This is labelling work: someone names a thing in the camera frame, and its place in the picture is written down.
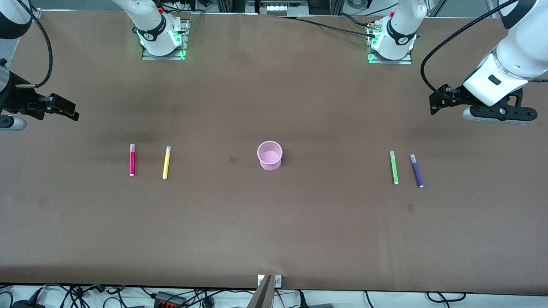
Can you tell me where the purple marker pen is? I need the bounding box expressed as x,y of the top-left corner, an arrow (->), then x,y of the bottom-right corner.
410,154 -> 424,188

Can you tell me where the pink plastic cup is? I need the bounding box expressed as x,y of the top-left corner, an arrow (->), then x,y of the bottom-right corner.
257,140 -> 283,171

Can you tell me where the grey connector box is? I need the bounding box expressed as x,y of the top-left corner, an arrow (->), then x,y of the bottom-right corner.
256,0 -> 310,16

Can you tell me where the black orange power strip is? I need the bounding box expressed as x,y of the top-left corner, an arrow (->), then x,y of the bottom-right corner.
154,291 -> 187,308

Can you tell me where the slanted grey beam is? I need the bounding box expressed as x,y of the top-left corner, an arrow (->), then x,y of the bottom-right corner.
246,275 -> 274,308

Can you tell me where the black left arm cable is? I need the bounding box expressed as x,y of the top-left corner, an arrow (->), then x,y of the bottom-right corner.
420,0 -> 519,101

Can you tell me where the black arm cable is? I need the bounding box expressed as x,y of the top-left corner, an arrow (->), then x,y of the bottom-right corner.
420,0 -> 519,101
15,0 -> 54,89

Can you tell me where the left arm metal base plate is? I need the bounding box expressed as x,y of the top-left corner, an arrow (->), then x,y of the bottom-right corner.
367,24 -> 413,65

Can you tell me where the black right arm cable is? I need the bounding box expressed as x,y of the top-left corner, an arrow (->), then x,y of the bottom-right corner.
15,0 -> 54,89

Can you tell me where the long black table cable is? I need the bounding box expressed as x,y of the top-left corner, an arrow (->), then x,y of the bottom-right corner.
277,15 -> 378,38

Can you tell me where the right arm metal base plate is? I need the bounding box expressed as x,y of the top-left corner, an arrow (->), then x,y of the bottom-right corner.
142,19 -> 189,61

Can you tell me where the looped black floor cable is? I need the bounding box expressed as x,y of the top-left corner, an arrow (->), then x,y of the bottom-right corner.
426,291 -> 467,305

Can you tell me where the black plug with cable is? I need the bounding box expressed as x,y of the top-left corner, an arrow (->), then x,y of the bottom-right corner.
297,290 -> 334,308

